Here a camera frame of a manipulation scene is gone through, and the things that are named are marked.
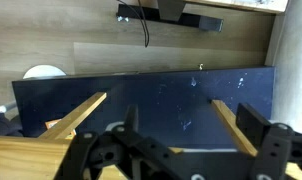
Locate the dark blue puffer jacket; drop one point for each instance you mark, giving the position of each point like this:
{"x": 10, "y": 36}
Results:
{"x": 2, "y": 125}

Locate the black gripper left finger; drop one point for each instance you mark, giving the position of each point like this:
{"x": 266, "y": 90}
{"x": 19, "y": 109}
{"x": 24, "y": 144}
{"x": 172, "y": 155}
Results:
{"x": 101, "y": 150}

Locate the white round floor disc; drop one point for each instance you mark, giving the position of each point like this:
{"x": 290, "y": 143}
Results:
{"x": 44, "y": 71}

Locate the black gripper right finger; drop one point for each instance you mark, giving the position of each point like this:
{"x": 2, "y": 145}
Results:
{"x": 274, "y": 146}

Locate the wooden robot stand board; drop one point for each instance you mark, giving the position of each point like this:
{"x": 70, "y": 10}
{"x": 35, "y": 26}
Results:
{"x": 244, "y": 4}

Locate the black metal stand foot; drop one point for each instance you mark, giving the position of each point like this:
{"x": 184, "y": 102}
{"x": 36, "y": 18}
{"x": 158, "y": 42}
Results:
{"x": 191, "y": 20}

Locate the light wooden table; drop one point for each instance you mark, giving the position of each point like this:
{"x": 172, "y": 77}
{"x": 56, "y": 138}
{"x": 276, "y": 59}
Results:
{"x": 21, "y": 156}

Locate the yellow box on floor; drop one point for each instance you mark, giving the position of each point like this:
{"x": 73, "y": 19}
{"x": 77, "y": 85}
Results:
{"x": 52, "y": 124}

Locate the dark blue rug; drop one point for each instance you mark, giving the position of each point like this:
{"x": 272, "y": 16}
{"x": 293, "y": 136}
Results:
{"x": 164, "y": 96}

